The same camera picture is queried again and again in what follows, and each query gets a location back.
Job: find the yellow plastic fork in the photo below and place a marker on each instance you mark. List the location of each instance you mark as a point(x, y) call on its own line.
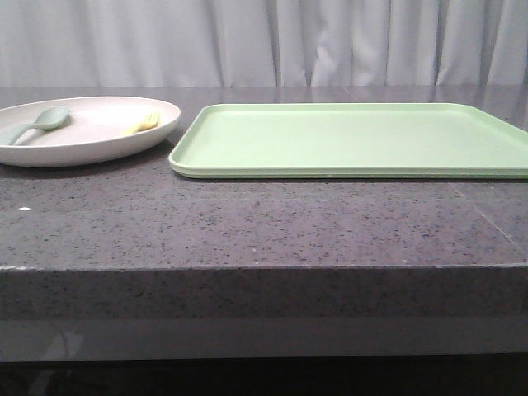
point(148, 122)

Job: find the sage green spoon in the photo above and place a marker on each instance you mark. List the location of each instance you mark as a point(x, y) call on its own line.
point(48, 119)

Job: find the light green serving tray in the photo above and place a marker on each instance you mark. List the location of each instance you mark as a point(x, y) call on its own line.
point(355, 140)

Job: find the beige round plate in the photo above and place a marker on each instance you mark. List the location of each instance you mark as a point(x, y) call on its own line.
point(92, 133)

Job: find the white pleated curtain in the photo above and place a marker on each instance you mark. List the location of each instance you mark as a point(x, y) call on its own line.
point(262, 43)

